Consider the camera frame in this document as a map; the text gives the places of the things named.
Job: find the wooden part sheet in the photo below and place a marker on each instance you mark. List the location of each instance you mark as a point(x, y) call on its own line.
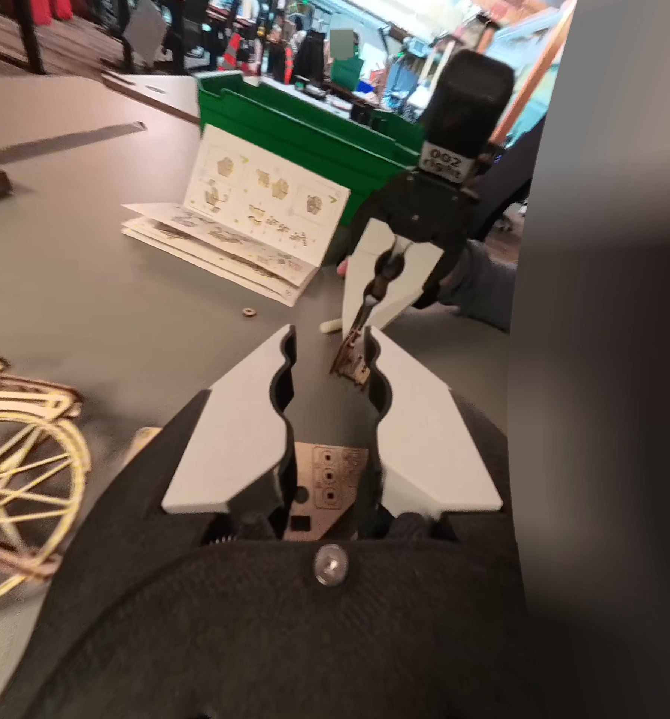
point(318, 505)

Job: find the black swivel chair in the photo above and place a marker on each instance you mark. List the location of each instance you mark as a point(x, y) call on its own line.
point(509, 180)

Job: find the small wooden model part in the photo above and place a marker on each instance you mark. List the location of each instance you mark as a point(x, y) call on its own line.
point(349, 359)

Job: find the person's right forearm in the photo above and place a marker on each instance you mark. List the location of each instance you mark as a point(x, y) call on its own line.
point(481, 286)

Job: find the open instruction booklet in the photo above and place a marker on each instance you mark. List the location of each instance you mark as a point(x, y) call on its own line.
point(267, 185)

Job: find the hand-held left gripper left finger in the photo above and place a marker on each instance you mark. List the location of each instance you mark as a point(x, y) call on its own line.
point(233, 432)

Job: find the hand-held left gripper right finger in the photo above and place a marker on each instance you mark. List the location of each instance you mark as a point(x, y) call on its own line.
point(424, 438)

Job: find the black office chair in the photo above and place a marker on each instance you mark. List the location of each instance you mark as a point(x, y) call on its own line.
point(309, 56)

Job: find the black stand leg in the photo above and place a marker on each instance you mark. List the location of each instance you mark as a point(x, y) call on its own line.
point(31, 39)

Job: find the wooden bicycle model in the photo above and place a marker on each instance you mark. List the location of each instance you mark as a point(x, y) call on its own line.
point(31, 396)

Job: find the person's right hand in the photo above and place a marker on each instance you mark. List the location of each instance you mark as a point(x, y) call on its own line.
point(343, 268)

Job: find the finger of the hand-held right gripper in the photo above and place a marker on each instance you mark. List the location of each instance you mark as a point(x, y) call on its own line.
point(360, 269)
point(410, 269)

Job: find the green plastic crate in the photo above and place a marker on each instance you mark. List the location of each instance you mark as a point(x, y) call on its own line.
point(290, 129)

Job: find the small white stick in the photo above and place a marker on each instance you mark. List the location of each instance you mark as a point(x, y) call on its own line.
point(330, 327)

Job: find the brown wooden beam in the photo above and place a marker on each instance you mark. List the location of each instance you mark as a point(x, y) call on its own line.
point(537, 62)

